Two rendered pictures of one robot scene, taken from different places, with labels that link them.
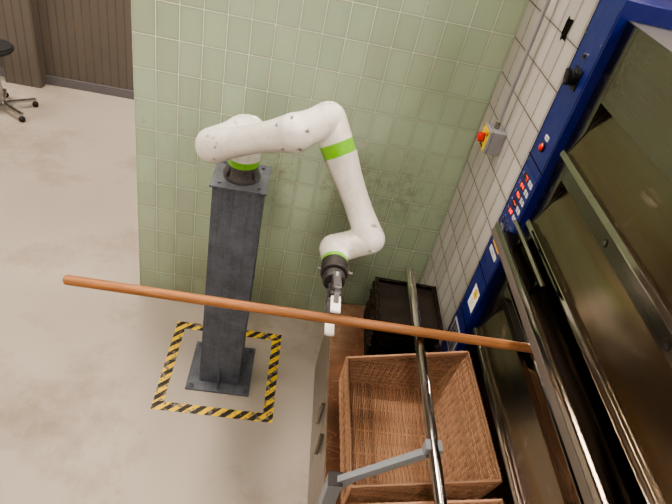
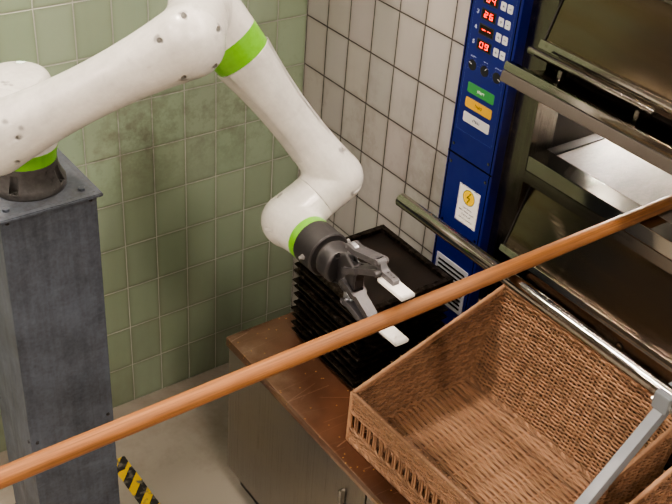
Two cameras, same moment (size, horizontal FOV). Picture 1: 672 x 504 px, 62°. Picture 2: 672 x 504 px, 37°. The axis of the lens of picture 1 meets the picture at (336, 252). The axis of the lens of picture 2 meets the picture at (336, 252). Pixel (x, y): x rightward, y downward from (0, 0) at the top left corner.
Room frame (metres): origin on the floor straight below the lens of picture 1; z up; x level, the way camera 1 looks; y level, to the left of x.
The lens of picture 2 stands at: (0.09, 0.78, 2.27)
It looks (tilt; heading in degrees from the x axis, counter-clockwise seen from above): 34 degrees down; 329
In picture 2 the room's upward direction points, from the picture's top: 5 degrees clockwise
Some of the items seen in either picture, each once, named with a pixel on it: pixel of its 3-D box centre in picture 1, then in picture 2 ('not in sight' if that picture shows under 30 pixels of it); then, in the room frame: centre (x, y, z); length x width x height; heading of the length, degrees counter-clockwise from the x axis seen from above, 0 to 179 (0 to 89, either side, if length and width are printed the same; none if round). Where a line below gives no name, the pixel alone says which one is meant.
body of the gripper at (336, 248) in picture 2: (333, 284); (344, 268); (1.39, -0.02, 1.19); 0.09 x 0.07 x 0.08; 7
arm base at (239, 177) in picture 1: (244, 161); (16, 157); (1.94, 0.45, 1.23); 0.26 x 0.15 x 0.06; 8
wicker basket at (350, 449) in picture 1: (410, 424); (508, 427); (1.28, -0.42, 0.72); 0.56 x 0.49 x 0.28; 9
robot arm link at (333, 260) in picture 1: (335, 270); (323, 248); (1.46, -0.01, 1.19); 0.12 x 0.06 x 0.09; 97
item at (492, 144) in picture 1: (491, 138); not in sight; (2.22, -0.52, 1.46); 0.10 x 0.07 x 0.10; 8
